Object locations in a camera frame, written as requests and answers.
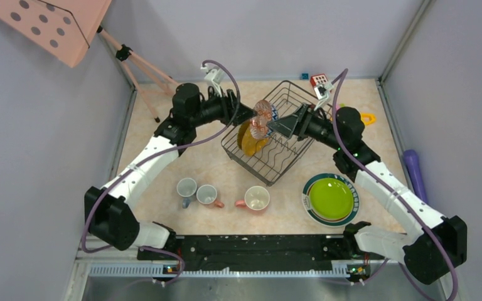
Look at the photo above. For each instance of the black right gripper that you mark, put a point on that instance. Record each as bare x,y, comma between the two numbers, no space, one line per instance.
300,121

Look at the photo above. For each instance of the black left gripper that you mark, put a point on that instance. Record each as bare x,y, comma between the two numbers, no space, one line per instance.
233,112

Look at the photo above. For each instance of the red patterned bowl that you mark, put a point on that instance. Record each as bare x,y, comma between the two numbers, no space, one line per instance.
266,112

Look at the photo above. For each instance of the yellow polka dot plate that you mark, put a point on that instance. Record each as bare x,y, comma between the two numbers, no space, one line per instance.
248,144

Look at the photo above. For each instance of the large pink mug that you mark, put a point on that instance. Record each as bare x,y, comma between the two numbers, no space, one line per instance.
256,200

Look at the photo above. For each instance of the lime green plate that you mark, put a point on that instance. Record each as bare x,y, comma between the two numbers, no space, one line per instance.
331,199

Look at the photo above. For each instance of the white plate teal rim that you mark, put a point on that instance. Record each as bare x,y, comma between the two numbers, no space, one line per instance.
307,206

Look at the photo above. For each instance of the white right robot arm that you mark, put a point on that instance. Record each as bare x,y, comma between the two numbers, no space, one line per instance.
428,236

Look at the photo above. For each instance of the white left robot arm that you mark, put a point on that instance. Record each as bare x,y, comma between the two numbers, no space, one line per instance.
109,211

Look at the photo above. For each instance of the red toy block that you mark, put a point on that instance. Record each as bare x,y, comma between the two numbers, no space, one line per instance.
319,79

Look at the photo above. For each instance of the yellow triangle toy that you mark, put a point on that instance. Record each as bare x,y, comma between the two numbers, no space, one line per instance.
368,119

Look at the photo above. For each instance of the small pink mug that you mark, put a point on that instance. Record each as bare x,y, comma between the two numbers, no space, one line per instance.
208,195

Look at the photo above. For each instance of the grey white mug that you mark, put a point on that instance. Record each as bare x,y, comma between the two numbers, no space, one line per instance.
186,188

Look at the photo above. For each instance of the pink tripod stand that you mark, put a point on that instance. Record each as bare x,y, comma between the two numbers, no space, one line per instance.
124,55

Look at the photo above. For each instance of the pink dotted board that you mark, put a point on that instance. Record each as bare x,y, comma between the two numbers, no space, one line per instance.
64,28

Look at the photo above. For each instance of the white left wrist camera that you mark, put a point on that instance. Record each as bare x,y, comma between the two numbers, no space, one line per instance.
214,77

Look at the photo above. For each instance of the purple handle tool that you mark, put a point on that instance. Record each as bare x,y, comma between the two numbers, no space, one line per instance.
412,163

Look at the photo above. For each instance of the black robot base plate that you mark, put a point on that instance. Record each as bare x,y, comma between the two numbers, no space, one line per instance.
264,253

